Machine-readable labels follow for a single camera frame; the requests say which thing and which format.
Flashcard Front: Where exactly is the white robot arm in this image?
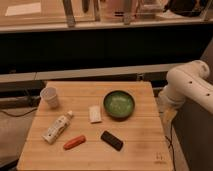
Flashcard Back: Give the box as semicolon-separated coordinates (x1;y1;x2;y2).
159;60;213;114

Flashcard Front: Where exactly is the green ceramic bowl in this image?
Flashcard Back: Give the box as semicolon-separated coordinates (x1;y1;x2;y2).
103;90;135;119

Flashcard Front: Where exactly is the black rectangular block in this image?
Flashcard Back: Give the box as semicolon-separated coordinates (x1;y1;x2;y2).
101;131;123;151

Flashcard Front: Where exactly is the white squeeze bottle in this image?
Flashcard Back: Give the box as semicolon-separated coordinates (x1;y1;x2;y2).
42;111;73;144

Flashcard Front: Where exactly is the black cable on floor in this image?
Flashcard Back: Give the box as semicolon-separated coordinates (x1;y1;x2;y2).
0;107;38;118

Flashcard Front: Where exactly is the black cable right side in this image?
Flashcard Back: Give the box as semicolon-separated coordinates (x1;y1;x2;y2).
164;121;177;171

